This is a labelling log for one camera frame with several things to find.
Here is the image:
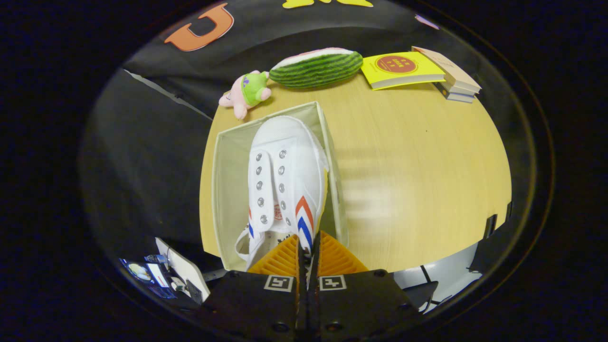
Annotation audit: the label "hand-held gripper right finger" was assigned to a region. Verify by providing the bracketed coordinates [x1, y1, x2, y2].
[308, 231, 421, 336]

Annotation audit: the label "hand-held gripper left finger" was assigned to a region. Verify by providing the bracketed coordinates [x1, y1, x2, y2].
[199, 234, 307, 336]

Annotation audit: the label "beige fabric storage box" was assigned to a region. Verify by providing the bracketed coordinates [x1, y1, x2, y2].
[211, 101, 349, 273]

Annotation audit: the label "white shoe red blue stripes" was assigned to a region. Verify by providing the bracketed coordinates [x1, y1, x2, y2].
[235, 115, 330, 272]

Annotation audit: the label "blue printed packet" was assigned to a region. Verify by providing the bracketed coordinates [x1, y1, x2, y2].
[119, 255, 177, 299]

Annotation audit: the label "pink green plush toy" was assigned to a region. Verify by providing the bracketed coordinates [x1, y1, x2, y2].
[218, 70, 273, 121]

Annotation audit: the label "grey blue book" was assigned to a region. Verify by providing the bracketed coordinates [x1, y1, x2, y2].
[444, 91, 476, 104]

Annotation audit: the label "thin pale book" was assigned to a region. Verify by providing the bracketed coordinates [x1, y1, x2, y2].
[436, 81, 478, 97]

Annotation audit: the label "yellow book red circle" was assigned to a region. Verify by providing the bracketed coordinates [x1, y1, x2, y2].
[361, 51, 447, 91]

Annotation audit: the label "watermelon slice plush toy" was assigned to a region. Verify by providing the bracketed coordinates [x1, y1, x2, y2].
[269, 47, 364, 90]

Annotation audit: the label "thick beige book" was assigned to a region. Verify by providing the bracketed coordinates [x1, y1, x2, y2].
[412, 46, 482, 94]

